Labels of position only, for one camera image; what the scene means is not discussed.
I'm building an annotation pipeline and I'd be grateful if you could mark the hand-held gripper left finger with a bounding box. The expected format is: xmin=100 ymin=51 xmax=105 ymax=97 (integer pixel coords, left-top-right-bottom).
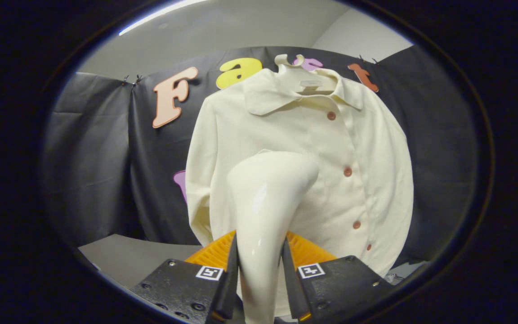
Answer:
xmin=131 ymin=230 xmax=240 ymax=324

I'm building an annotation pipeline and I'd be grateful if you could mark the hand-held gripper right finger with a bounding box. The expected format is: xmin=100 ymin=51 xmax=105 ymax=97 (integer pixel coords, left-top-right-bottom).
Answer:
xmin=281 ymin=230 xmax=394 ymax=322

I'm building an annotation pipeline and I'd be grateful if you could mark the black backdrop cloth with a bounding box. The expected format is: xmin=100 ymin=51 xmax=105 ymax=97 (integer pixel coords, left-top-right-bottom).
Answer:
xmin=43 ymin=45 xmax=480 ymax=266

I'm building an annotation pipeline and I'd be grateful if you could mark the cream button shirt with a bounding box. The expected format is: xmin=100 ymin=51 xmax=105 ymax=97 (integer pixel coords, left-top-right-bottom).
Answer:
xmin=185 ymin=67 xmax=415 ymax=318

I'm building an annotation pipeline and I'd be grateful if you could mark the grey cabinet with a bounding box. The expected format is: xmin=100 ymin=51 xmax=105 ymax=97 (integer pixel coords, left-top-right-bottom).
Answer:
xmin=78 ymin=234 xmax=203 ymax=288

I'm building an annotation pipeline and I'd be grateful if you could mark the white clothes hanger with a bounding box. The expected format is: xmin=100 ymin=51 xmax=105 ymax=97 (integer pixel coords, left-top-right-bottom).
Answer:
xmin=275 ymin=54 xmax=337 ymax=93

